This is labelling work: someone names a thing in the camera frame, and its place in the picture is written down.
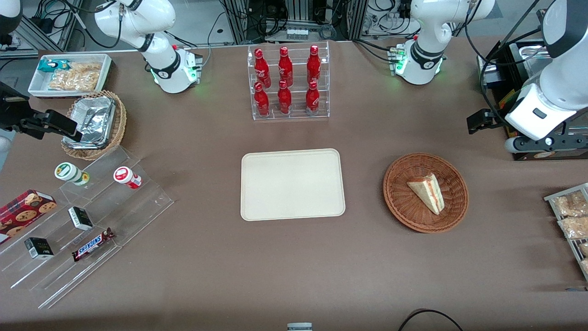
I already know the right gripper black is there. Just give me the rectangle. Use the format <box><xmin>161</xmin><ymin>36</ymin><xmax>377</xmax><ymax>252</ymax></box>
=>
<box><xmin>0</xmin><ymin>83</ymin><xmax>84</xmax><ymax>141</ymax></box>

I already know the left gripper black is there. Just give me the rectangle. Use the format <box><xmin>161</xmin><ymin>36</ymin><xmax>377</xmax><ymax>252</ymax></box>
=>
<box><xmin>467</xmin><ymin>109</ymin><xmax>588</xmax><ymax>153</ymax></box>

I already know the triangle sandwich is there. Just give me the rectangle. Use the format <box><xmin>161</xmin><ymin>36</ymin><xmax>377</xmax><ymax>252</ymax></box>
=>
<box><xmin>407</xmin><ymin>173</ymin><xmax>445</xmax><ymax>215</ymax></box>

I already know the light tan wicker basket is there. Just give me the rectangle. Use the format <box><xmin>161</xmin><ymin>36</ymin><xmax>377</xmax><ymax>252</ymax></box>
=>
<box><xmin>61</xmin><ymin>90</ymin><xmax>127</xmax><ymax>161</ymax></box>

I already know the brown round wicker basket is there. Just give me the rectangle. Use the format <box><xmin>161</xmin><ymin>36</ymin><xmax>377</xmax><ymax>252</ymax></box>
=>
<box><xmin>383</xmin><ymin>153</ymin><xmax>469</xmax><ymax>233</ymax></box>

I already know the cream plastic tray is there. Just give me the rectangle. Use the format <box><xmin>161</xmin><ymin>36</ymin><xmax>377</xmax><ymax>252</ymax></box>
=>
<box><xmin>241</xmin><ymin>148</ymin><xmax>346</xmax><ymax>222</ymax></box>

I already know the aluminium foil container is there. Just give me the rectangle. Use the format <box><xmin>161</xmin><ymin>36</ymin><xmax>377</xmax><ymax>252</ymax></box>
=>
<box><xmin>62</xmin><ymin>95</ymin><xmax>116</xmax><ymax>149</ymax></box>

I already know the green lidded white cup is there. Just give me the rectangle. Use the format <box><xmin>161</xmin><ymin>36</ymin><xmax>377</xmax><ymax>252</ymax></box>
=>
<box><xmin>54</xmin><ymin>162</ymin><xmax>90</xmax><ymax>187</ymax></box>

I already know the white rectangular bin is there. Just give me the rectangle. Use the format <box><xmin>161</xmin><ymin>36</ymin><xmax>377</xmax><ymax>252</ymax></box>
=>
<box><xmin>28</xmin><ymin>53</ymin><xmax>113</xmax><ymax>99</ymax></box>

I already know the clear bag of chips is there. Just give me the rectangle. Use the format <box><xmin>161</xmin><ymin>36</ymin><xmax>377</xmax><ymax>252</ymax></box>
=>
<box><xmin>48</xmin><ymin>62</ymin><xmax>102</xmax><ymax>91</ymax></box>

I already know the black hot food warmer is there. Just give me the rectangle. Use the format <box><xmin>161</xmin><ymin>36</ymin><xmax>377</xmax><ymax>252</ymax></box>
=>
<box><xmin>476</xmin><ymin>39</ymin><xmax>588</xmax><ymax>161</ymax></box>

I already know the teal snack packet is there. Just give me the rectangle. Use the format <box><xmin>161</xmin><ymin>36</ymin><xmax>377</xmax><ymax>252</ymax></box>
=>
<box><xmin>38</xmin><ymin>59</ymin><xmax>70</xmax><ymax>74</ymax></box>

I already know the red lidded white cup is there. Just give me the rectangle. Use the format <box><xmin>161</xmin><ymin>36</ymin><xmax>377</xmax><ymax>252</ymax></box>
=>
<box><xmin>113</xmin><ymin>166</ymin><xmax>142</xmax><ymax>190</ymax></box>

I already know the stainless steel pan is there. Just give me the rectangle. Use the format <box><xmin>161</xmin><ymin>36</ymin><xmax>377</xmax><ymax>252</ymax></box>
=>
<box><xmin>517</xmin><ymin>42</ymin><xmax>551</xmax><ymax>81</ymax></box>

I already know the small black box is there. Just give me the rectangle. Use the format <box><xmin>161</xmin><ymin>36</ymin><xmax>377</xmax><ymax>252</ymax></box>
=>
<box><xmin>24</xmin><ymin>237</ymin><xmax>55</xmax><ymax>260</ymax></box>
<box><xmin>68</xmin><ymin>206</ymin><xmax>94</xmax><ymax>231</ymax></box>

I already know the red plaid cookie box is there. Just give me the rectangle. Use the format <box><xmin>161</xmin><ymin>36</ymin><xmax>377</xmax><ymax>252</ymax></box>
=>
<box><xmin>0</xmin><ymin>189</ymin><xmax>58</xmax><ymax>245</ymax></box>

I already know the metal display rack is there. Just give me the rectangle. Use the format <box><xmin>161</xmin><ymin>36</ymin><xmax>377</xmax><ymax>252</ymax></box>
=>
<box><xmin>544</xmin><ymin>183</ymin><xmax>588</xmax><ymax>282</ymax></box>

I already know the clear acrylic stepped shelf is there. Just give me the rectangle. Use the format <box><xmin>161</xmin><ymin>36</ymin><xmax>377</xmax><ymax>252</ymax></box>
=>
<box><xmin>0</xmin><ymin>146</ymin><xmax>175</xmax><ymax>309</ymax></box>

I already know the Snickers chocolate bar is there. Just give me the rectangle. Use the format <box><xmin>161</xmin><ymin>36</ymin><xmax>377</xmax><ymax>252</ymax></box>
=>
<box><xmin>72</xmin><ymin>227</ymin><xmax>115</xmax><ymax>263</ymax></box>

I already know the red drink bottle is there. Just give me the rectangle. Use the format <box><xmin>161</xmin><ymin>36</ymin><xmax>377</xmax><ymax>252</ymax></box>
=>
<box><xmin>277</xmin><ymin>80</ymin><xmax>293</xmax><ymax>114</ymax></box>
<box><xmin>278</xmin><ymin>46</ymin><xmax>294</xmax><ymax>88</ymax></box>
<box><xmin>254</xmin><ymin>82</ymin><xmax>271</xmax><ymax>117</ymax></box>
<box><xmin>306</xmin><ymin>45</ymin><xmax>322</xmax><ymax>86</ymax></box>
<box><xmin>254</xmin><ymin>48</ymin><xmax>271</xmax><ymax>89</ymax></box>
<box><xmin>305</xmin><ymin>80</ymin><xmax>321</xmax><ymax>114</ymax></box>

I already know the clear acrylic bottle rack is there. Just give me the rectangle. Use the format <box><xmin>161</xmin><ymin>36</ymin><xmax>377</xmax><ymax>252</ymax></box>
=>
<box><xmin>247</xmin><ymin>41</ymin><xmax>330</xmax><ymax>121</ymax></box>

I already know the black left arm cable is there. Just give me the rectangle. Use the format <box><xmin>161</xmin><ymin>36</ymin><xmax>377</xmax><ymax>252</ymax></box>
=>
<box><xmin>463</xmin><ymin>0</ymin><xmax>543</xmax><ymax>118</ymax></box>

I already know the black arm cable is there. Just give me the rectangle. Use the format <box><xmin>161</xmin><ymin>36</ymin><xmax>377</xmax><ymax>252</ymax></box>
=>
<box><xmin>59</xmin><ymin>0</ymin><xmax>125</xmax><ymax>50</ymax></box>
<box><xmin>463</xmin><ymin>0</ymin><xmax>543</xmax><ymax>118</ymax></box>

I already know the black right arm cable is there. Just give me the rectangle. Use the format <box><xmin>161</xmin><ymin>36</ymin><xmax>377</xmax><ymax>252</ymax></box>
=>
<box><xmin>59</xmin><ymin>0</ymin><xmax>125</xmax><ymax>50</ymax></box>

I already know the aluminium profile rail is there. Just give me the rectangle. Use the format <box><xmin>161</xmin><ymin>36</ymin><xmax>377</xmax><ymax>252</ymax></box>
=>
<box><xmin>13</xmin><ymin>0</ymin><xmax>87</xmax><ymax>52</ymax></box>

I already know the black looped cable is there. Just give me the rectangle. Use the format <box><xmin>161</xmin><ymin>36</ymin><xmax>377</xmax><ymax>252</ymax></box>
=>
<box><xmin>397</xmin><ymin>308</ymin><xmax>464</xmax><ymax>331</ymax></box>

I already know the aluminium frame rack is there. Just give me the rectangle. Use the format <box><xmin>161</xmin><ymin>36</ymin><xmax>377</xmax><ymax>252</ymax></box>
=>
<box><xmin>220</xmin><ymin>0</ymin><xmax>369</xmax><ymax>45</ymax></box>

